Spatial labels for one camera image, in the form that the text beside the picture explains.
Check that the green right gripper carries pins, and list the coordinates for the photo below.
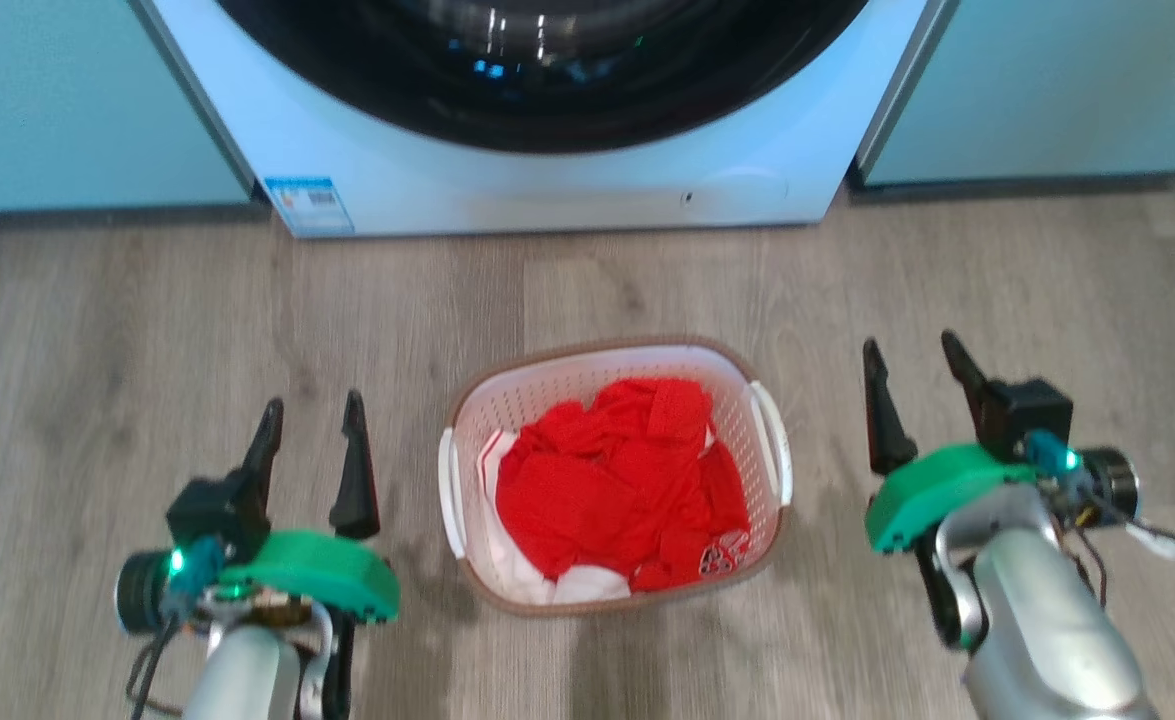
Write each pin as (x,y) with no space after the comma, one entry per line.
(937,485)

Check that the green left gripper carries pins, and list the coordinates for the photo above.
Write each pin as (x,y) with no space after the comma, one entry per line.
(317,575)

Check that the white perforated laundry basket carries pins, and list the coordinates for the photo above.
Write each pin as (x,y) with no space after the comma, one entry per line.
(767,450)

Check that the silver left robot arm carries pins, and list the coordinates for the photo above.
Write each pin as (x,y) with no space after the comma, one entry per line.
(247,670)

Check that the blue white energy label sticker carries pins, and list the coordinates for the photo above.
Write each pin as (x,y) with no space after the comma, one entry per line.
(309,205)

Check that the red garment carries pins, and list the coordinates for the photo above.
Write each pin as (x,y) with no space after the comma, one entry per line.
(597,490)

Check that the white garment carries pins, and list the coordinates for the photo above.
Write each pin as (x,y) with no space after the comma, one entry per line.
(587,587)

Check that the pale green cabinet panel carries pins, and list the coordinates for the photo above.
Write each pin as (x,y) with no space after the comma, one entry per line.
(67,100)
(1047,80)

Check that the white front-load washing machine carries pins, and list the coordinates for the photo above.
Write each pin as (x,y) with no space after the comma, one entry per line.
(547,185)

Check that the dark round washing machine door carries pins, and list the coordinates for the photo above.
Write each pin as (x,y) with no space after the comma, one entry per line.
(547,100)

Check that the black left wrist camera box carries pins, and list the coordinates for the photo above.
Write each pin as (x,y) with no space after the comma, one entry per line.
(212,510)

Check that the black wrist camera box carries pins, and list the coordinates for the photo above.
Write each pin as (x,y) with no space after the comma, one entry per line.
(212,510)
(1037,412)

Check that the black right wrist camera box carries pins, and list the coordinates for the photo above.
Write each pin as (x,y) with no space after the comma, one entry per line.
(1037,412)

